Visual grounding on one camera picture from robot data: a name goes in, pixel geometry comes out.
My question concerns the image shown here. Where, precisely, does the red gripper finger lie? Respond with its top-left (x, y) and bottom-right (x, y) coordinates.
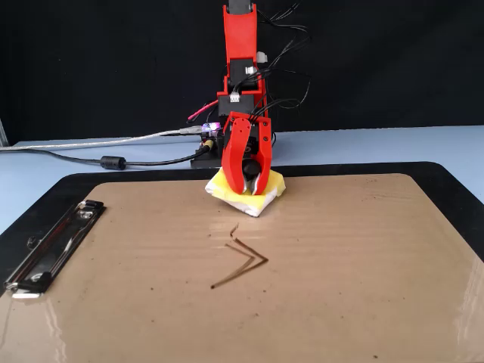
top-left (243, 119), bottom-right (273, 196)
top-left (220, 118), bottom-right (253, 194)

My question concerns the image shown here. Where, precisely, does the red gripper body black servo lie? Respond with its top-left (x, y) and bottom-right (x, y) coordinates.
top-left (222, 110), bottom-right (271, 159)

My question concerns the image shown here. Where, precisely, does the yellow and white sponge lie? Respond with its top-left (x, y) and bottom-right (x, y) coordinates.
top-left (204, 169), bottom-right (287, 219)

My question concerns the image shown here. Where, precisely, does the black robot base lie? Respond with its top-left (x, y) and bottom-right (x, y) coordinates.
top-left (190, 128), bottom-right (277, 169)

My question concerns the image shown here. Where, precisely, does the controller board with LEDs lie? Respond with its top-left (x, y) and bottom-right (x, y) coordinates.
top-left (200, 121), bottom-right (223, 138)

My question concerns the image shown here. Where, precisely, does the black desk mat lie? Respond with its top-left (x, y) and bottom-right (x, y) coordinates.
top-left (0, 161), bottom-right (484, 302)

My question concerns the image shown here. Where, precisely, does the brown clipboard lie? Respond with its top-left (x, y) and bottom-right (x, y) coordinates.
top-left (0, 172), bottom-right (484, 363)

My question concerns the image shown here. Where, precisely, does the black backdrop cloth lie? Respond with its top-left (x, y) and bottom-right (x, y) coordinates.
top-left (0, 0), bottom-right (484, 147)

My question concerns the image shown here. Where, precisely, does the silver metal clipboard clip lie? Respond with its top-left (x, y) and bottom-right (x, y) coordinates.
top-left (2, 199), bottom-right (107, 299)

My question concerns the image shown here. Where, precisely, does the red wire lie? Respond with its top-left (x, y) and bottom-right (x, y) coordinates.
top-left (186, 102), bottom-right (221, 123)

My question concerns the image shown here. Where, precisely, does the black power cable with ferrite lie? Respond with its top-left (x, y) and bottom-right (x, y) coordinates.
top-left (22, 142), bottom-right (216, 172)

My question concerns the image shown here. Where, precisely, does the silver braided USB cable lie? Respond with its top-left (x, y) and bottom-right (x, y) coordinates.
top-left (0, 127), bottom-right (203, 152)

